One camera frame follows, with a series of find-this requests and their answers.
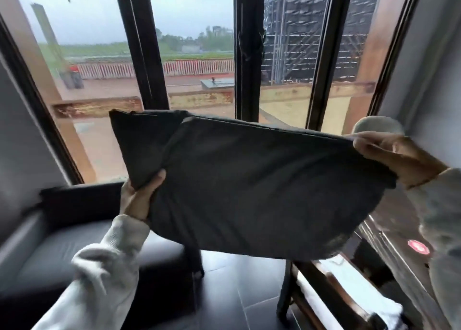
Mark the dark wooden table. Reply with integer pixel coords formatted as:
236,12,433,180
355,187,451,330

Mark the dark wooden chair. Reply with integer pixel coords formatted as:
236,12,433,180
277,229,388,330

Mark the dark grey armchair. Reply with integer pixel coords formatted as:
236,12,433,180
0,182,205,330

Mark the person's right hand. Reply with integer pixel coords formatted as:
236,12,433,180
345,131,449,190

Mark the person's left forearm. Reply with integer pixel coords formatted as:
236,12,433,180
32,215,150,330

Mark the person's right forearm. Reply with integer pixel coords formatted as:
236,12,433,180
405,168,461,330

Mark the red round coaster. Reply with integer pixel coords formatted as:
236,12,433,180
408,239,431,256

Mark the rusty steel beam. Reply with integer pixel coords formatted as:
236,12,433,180
50,81,377,120

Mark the person's left hand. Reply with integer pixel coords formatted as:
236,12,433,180
120,169,167,223

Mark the scaffolding structure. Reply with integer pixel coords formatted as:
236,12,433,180
260,0,382,86

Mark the dark grey cushion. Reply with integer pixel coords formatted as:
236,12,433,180
109,109,397,262

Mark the white round lamp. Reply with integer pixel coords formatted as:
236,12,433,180
352,116,405,137

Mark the black window frame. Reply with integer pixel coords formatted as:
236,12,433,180
0,0,425,184

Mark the red and white fence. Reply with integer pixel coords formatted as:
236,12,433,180
74,58,235,80

